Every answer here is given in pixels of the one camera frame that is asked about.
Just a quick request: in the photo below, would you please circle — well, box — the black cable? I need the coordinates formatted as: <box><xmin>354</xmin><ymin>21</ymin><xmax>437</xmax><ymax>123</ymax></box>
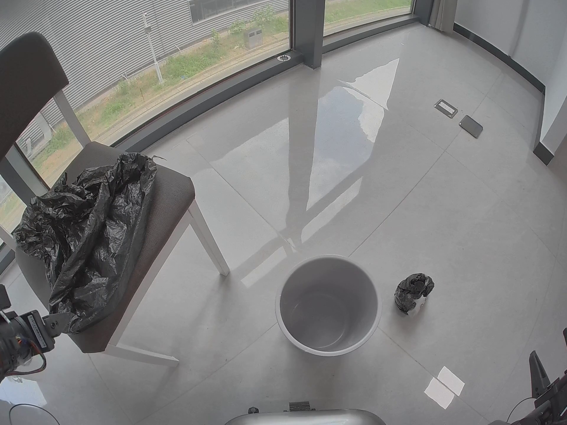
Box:
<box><xmin>506</xmin><ymin>396</ymin><xmax>539</xmax><ymax>425</ymax></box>
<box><xmin>8</xmin><ymin>403</ymin><xmax>61</xmax><ymax>425</ymax></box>

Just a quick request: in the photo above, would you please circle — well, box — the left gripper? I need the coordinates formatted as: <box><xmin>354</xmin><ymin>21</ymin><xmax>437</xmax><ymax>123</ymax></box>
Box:
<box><xmin>5</xmin><ymin>310</ymin><xmax>72</xmax><ymax>363</ymax></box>

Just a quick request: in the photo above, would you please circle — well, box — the brown chair with white legs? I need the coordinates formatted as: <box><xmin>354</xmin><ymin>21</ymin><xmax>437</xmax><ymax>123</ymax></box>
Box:
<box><xmin>0</xmin><ymin>31</ymin><xmax>231</xmax><ymax>367</ymax></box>

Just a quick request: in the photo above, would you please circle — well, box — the dark grey flat plate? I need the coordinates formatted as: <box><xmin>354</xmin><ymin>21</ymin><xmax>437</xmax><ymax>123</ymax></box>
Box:
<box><xmin>459</xmin><ymin>114</ymin><xmax>484</xmax><ymax>139</ymax></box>

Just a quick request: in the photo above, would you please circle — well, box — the window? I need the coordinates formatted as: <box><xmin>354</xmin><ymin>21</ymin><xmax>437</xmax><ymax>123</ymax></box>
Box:
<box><xmin>0</xmin><ymin>0</ymin><xmax>432</xmax><ymax>278</ymax></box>

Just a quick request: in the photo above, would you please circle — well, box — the white trash bin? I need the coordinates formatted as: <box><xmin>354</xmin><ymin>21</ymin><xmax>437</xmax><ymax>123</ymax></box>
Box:
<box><xmin>275</xmin><ymin>255</ymin><xmax>382</xmax><ymax>357</ymax></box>

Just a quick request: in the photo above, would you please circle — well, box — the black plastic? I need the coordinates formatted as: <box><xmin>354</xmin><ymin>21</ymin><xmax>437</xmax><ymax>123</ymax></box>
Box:
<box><xmin>394</xmin><ymin>273</ymin><xmax>436</xmax><ymax>317</ymax></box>

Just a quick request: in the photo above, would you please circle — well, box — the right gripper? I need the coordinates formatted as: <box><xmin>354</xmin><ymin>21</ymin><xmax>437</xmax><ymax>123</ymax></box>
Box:
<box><xmin>529</xmin><ymin>327</ymin><xmax>567</xmax><ymax>411</ymax></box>

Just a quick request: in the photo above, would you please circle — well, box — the black plastic bag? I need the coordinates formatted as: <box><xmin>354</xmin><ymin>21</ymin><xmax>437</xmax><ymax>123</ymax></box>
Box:
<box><xmin>12</xmin><ymin>152</ymin><xmax>159</xmax><ymax>335</ymax></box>

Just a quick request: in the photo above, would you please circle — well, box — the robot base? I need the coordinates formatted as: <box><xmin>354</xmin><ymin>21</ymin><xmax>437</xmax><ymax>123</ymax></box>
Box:
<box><xmin>224</xmin><ymin>401</ymin><xmax>388</xmax><ymax>425</ymax></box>

